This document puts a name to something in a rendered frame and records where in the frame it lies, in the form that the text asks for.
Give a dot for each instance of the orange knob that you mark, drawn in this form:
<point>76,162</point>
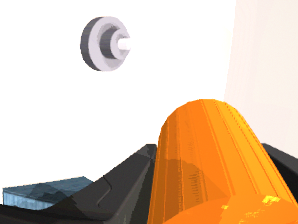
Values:
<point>211,169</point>

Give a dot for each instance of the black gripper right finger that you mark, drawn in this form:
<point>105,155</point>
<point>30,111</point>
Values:
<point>286,165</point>

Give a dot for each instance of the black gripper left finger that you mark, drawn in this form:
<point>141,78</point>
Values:
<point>121,196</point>

